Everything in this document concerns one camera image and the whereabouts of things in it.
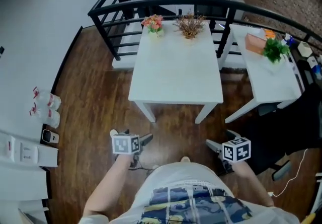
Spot white long table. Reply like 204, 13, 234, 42
224, 24, 306, 124

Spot white cable with plug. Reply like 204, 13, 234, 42
267, 148, 309, 197

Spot black metal railing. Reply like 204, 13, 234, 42
87, 0, 322, 62

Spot large orange box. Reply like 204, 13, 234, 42
245, 32, 268, 55

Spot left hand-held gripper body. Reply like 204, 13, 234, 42
112, 134, 141, 168

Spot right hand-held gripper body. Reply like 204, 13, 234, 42
221, 137, 252, 176

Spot clear water bottle red cap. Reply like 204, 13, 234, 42
32, 86, 62, 109
29, 103, 61, 129

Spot white printed box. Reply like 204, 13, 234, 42
19, 141, 59, 169

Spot small black and white device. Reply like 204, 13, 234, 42
41, 129, 60, 144

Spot person's right forearm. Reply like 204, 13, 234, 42
233, 160, 275, 208

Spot black office chair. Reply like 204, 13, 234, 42
240, 89, 322, 181

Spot white square table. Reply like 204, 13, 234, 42
128, 20, 224, 124

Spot person's left forearm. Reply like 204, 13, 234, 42
82, 154, 134, 219

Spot white square device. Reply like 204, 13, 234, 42
297, 41, 313, 58

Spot black desk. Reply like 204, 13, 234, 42
289, 49, 322, 94

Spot clear packet with red label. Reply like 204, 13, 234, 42
0, 135, 17, 163

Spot green plant in white pot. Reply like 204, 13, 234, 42
262, 37, 291, 65

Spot pink flowers in white pot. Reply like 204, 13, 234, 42
140, 14, 165, 38

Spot person's white printed t-shirt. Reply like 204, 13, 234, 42
83, 162, 300, 224

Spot blue spray bottle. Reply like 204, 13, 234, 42
282, 33, 295, 46

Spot dried brown plant in pot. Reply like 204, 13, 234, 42
173, 13, 206, 40

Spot white cabinet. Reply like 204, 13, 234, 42
0, 129, 50, 224

